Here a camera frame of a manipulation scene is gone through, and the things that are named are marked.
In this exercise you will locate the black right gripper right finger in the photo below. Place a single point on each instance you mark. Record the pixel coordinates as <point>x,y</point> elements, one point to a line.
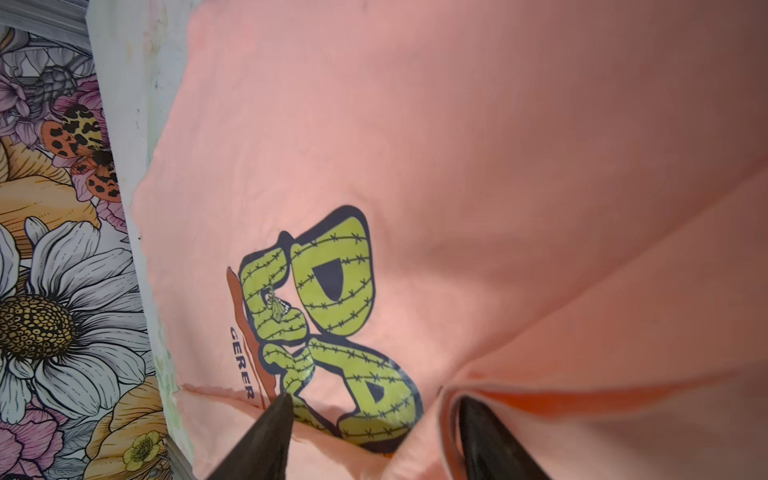
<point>490,450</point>

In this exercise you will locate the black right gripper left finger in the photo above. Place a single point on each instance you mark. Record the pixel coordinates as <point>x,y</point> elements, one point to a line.
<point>262,452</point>

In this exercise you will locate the pink graphic t-shirt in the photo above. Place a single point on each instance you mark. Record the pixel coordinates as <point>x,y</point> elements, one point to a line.
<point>556,207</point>

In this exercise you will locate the left aluminium corner post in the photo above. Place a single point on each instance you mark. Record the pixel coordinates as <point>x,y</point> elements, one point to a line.
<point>49,18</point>

